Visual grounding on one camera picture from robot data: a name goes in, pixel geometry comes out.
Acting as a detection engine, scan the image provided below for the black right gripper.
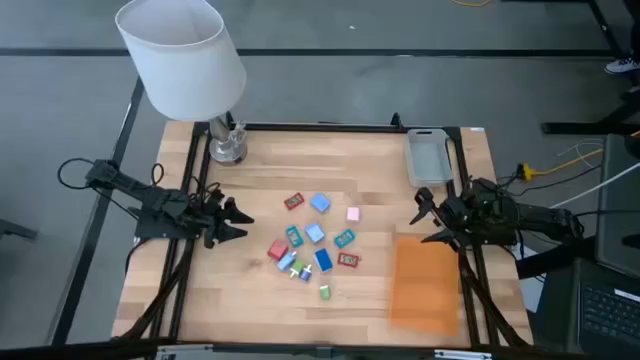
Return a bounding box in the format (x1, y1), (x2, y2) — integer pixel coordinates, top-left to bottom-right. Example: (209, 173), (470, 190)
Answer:
(409, 186), (474, 247)

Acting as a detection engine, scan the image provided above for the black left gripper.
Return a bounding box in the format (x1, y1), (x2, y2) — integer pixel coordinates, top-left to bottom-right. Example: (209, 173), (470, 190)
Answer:
(198, 188), (255, 250)

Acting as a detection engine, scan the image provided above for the red wall charger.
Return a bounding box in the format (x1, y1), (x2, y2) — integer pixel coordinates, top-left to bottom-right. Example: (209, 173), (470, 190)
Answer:
(266, 239), (290, 262)

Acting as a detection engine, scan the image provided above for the teal card reader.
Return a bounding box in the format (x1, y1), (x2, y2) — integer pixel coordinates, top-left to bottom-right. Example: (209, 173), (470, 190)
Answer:
(333, 228), (357, 250)
(285, 225), (305, 249)

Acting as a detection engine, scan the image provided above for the light blue wall charger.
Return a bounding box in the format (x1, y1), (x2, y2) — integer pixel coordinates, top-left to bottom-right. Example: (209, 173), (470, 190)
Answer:
(304, 222), (327, 245)
(276, 251), (298, 273)

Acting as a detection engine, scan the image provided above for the dark blue card reader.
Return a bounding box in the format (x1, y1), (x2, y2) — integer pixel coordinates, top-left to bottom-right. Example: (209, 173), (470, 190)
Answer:
(312, 247), (334, 274)

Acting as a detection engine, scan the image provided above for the pale grey plastic bin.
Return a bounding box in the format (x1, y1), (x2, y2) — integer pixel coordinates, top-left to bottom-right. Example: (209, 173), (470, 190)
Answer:
(403, 127), (455, 189)

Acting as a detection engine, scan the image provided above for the clear crumpled plastic wrap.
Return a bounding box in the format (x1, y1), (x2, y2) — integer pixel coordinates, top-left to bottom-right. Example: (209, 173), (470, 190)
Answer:
(228, 119), (249, 151)

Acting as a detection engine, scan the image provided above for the grey metal plate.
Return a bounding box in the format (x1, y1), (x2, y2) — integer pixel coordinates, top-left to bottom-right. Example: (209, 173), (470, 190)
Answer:
(154, 343), (215, 360)

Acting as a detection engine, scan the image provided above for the white metal plate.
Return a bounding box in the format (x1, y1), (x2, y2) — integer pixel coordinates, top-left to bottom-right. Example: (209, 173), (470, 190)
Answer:
(433, 349), (494, 360)

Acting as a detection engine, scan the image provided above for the table lamp with white shade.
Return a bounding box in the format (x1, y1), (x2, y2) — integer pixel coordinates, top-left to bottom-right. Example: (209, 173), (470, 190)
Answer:
(114, 0), (249, 167)

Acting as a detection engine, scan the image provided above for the black laptop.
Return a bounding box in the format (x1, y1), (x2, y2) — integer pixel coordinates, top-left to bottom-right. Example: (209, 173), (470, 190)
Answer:
(567, 257), (640, 360)

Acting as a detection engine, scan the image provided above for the black chair base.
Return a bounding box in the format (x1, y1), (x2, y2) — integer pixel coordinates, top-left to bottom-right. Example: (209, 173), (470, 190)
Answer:
(0, 217), (39, 242)

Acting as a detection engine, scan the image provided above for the person's shoe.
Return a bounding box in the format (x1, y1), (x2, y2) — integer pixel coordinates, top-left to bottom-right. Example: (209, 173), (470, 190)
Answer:
(603, 56), (640, 76)

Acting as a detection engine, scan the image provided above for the person's leg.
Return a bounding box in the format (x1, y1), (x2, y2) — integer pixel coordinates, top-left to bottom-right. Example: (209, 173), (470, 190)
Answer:
(627, 0), (640, 60)

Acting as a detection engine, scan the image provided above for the yellow extension cord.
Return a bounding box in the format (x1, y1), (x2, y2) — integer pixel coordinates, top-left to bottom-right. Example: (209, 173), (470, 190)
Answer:
(516, 130), (640, 182)

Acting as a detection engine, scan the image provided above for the black aluminium table frame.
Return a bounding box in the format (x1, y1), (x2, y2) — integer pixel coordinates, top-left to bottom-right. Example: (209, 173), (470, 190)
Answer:
(112, 112), (534, 351)

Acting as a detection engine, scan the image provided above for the thin white cable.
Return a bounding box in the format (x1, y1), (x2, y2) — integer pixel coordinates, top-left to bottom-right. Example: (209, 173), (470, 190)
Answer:
(556, 137), (606, 162)

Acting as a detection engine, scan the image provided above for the thick white cable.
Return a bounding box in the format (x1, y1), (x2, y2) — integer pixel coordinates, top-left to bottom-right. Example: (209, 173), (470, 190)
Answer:
(548, 162), (640, 210)

